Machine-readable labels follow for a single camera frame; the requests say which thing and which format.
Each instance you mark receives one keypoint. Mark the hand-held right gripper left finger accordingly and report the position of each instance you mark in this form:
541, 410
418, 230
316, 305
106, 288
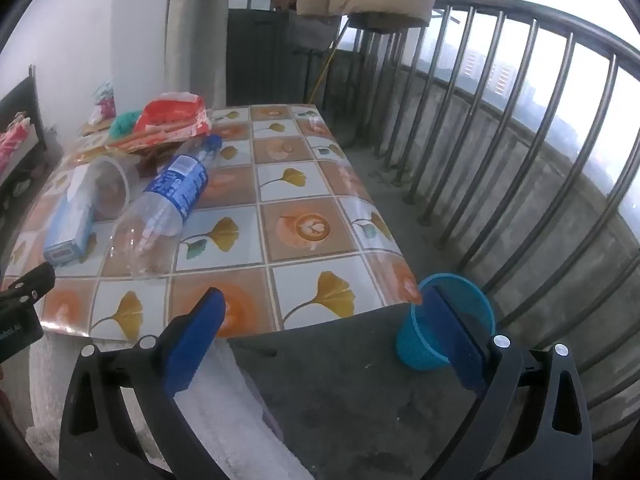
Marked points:
195, 340

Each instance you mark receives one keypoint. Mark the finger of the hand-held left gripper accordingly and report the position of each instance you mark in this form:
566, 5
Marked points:
30, 285

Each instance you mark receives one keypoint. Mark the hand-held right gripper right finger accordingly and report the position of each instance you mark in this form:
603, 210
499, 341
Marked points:
460, 340

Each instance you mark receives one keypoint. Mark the blue mesh wastebasket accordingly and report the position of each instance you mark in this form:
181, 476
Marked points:
415, 345

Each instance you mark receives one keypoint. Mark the blue white carton box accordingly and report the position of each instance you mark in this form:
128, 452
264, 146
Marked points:
67, 225

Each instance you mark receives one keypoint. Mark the clear plastic cup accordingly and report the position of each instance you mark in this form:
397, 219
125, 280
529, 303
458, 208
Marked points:
107, 185

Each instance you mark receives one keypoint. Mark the clear plastic bottle blue label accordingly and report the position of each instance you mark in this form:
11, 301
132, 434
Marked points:
175, 185

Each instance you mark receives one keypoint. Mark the teal bag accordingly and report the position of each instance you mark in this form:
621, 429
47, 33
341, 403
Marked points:
125, 125

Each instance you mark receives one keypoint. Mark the red white plastic bag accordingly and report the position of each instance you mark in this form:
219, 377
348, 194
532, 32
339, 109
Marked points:
170, 115

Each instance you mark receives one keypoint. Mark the white fluffy towel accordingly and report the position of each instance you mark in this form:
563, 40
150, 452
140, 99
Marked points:
225, 420

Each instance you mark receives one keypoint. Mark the pink floral blanket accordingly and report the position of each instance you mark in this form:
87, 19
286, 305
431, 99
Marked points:
12, 142

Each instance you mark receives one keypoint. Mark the cardboard box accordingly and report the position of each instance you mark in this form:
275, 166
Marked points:
95, 129

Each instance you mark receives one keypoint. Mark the pile of clothes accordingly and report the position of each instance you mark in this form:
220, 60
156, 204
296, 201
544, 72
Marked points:
105, 100

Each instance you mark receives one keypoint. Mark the dark cabinet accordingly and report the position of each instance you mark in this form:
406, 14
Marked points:
260, 60

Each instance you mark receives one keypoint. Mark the grey curtain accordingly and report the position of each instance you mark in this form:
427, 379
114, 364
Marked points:
197, 35

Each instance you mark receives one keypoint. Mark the metal balcony railing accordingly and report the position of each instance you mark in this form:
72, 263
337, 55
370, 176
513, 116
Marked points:
500, 15

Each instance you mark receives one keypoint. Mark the grey hanging garment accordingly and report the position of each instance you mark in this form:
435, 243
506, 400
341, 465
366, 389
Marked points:
315, 30

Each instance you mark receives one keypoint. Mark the dark bed frame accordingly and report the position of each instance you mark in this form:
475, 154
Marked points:
25, 95

